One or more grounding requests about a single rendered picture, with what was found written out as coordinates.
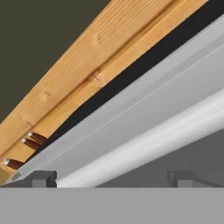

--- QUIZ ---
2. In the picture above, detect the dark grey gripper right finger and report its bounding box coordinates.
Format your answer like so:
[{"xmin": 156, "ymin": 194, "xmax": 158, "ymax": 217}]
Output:
[{"xmin": 166, "ymin": 170, "xmax": 224, "ymax": 188}]

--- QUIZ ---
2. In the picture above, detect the white bar door handle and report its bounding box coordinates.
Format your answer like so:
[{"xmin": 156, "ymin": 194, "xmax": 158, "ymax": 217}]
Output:
[{"xmin": 55, "ymin": 88, "xmax": 224, "ymax": 188}]

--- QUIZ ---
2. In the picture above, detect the brown knob with silver cap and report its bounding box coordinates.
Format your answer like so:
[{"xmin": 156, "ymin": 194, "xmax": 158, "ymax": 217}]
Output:
[
  {"xmin": 3, "ymin": 157, "xmax": 25, "ymax": 171},
  {"xmin": 26, "ymin": 130, "xmax": 48, "ymax": 145},
  {"xmin": 20, "ymin": 136, "xmax": 42, "ymax": 151}
]

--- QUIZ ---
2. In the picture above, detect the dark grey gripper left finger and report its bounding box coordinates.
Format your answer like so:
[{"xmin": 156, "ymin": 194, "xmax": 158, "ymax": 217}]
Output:
[{"xmin": 4, "ymin": 170, "xmax": 58, "ymax": 188}]

